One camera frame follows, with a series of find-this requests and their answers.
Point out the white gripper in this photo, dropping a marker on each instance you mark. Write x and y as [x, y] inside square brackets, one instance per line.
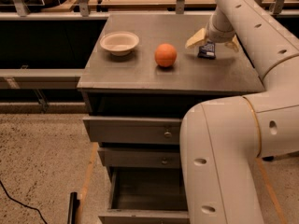
[220, 34]

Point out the dark blue rxbar packet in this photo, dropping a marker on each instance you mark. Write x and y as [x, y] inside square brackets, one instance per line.
[207, 51]

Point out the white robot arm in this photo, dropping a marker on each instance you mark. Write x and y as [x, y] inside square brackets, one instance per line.
[220, 139]

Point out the grey drawer cabinet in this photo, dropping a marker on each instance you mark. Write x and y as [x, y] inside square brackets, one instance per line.
[135, 86]

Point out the grey top drawer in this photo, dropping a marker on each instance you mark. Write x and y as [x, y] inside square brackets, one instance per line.
[133, 130]

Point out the grey middle drawer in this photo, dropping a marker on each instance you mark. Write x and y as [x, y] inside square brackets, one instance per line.
[139, 157]

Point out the grey open bottom drawer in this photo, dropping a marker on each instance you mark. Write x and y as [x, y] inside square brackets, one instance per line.
[146, 196]

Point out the orange ball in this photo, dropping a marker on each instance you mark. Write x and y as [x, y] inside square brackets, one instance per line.
[165, 55]

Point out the white paper bowl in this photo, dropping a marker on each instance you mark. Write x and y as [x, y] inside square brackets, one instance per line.
[119, 43]

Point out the metal railing frame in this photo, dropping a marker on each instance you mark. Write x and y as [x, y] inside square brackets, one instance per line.
[73, 7]

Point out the black floor bracket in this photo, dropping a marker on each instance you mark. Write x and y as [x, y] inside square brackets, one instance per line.
[72, 209]

